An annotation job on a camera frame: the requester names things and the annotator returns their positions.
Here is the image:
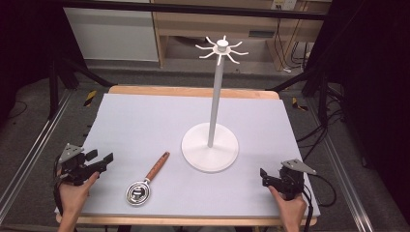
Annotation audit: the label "white cabinet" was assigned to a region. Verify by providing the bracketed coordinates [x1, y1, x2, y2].
[63, 7, 160, 63]

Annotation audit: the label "person's left hand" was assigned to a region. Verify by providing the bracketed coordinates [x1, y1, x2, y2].
[57, 171, 101, 218]

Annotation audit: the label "black frame leg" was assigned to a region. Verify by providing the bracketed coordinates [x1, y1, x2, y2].
[265, 68, 331, 128]
[47, 57, 114, 121]

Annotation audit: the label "black curtain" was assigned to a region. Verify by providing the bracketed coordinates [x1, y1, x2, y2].
[0, 0, 85, 128]
[308, 0, 410, 224]

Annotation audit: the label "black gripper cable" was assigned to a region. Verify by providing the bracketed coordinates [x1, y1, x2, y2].
[52, 155, 66, 217]
[302, 173, 338, 232]

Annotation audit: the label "yellow black tape strip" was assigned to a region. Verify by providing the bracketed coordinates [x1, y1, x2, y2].
[291, 97, 308, 112]
[82, 89, 98, 108]

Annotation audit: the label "white power strip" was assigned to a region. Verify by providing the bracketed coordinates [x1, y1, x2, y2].
[271, 0, 298, 11]

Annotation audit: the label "white hook stand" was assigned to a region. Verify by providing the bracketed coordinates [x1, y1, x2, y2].
[180, 35, 250, 174]

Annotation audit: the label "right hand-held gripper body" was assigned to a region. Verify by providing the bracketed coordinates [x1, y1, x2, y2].
[278, 159, 318, 201]

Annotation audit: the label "wooden table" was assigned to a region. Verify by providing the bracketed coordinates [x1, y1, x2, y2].
[54, 84, 319, 227]

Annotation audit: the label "person's right hand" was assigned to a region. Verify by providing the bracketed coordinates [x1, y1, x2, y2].
[267, 185, 308, 226]

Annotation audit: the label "metal floor rail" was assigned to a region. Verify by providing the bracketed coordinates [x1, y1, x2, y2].
[305, 96, 375, 232]
[0, 89, 74, 224]

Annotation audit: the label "metal spoon with wooden handle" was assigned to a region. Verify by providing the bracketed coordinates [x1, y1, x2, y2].
[125, 151, 171, 207]

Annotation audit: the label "black hanging cables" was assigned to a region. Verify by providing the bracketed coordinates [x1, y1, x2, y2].
[273, 17, 311, 73]

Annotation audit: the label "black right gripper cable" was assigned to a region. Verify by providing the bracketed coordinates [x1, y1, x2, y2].
[302, 173, 338, 232]

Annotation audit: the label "black horizontal frame bar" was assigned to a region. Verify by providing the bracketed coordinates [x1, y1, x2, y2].
[60, 0, 327, 21]

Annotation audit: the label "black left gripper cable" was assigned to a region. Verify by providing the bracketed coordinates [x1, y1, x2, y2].
[52, 155, 66, 217]

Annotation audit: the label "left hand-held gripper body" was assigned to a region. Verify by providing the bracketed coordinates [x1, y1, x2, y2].
[57, 143, 108, 187]

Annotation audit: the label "wooden desk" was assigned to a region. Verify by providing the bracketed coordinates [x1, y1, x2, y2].
[150, 0, 334, 72]

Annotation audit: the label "light grey table mat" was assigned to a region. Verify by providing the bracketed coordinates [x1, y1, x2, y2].
[53, 93, 321, 218]

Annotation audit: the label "black floor cables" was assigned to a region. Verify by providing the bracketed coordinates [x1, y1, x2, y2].
[295, 108, 346, 162]

